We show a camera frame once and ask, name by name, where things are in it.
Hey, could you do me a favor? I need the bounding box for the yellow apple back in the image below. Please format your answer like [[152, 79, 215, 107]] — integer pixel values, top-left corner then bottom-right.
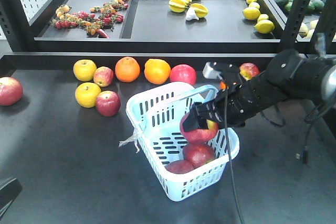
[[73, 59, 97, 82]]

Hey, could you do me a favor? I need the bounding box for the yellow apple front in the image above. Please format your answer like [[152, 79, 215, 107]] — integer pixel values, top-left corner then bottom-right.
[[75, 82, 101, 108]]

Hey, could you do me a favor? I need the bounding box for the small pink apple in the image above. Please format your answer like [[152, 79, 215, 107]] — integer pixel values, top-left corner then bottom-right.
[[93, 66, 114, 87]]

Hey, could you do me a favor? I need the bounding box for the red apple front edge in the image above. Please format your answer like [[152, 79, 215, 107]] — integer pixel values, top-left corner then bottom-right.
[[180, 113, 219, 144]]

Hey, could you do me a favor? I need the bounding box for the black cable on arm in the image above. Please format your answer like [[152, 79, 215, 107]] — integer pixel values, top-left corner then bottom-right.
[[223, 90, 245, 224]]

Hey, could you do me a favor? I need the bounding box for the red apple far corner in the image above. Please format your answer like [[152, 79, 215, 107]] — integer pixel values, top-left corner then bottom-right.
[[1, 77, 23, 106]]

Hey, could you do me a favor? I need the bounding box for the light blue plastic basket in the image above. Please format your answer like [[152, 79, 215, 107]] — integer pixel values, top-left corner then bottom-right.
[[119, 82, 239, 201]]

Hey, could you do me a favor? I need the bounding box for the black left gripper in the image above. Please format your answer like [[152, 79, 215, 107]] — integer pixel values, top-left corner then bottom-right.
[[1, 177, 23, 218]]

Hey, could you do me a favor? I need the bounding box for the white garlic bulb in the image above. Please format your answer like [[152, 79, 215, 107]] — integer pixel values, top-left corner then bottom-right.
[[185, 7, 199, 21]]

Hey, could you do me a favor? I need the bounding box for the cherry tomato pile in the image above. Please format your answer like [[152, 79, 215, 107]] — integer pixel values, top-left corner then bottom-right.
[[50, 0, 129, 39]]

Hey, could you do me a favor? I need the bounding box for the yellow apple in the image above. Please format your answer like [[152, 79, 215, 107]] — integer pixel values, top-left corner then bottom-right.
[[75, 82, 101, 108], [73, 59, 97, 82]]

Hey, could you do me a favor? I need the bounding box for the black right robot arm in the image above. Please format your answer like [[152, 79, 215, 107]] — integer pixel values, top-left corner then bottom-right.
[[182, 49, 335, 132]]

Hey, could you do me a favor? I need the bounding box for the dark red apple back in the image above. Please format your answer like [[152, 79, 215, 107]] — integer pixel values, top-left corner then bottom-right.
[[239, 62, 260, 80]]

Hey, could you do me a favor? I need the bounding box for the black upper display shelf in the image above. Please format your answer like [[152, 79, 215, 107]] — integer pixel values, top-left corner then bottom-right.
[[0, 0, 336, 54]]

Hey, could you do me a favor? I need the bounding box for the orange left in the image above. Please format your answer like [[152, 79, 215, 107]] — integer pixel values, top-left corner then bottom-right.
[[115, 57, 140, 82]]

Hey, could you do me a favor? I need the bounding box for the bright red apple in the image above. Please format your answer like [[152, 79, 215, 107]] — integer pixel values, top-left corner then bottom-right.
[[169, 64, 197, 86]]

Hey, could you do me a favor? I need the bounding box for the orange with nub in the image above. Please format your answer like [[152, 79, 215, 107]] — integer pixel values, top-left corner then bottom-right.
[[219, 81, 227, 90]]

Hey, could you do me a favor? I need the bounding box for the red apple front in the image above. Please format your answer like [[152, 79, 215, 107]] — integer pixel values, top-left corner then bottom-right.
[[165, 160, 194, 174]]

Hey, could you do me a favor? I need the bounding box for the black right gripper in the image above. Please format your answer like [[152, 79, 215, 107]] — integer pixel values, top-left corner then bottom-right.
[[181, 89, 246, 132]]

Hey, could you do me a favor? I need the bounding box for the dark red small apple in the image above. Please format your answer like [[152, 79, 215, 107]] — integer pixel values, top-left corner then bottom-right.
[[96, 91, 121, 117]]

